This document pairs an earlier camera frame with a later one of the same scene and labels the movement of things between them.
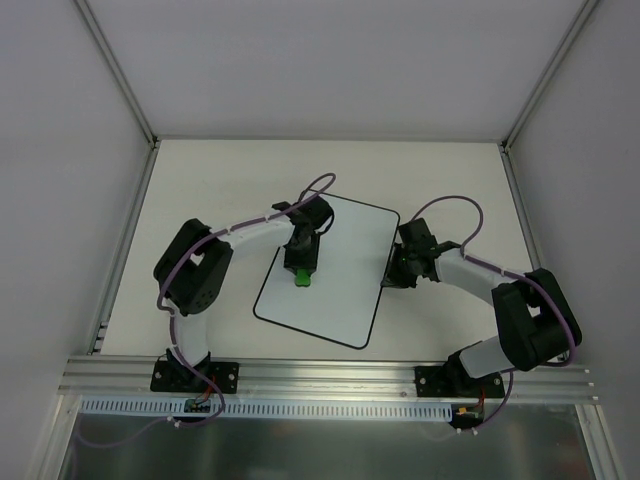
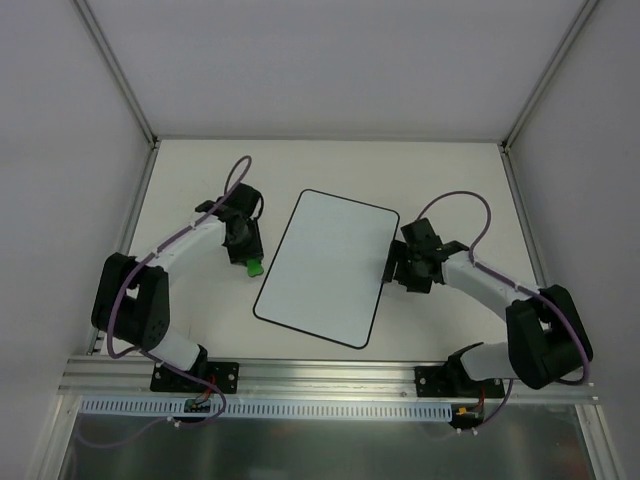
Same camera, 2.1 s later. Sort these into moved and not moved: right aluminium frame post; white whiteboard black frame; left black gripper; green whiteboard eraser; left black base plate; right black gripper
Moved: green whiteboard eraser; left black gripper
Not moved: right black gripper; left black base plate; right aluminium frame post; white whiteboard black frame
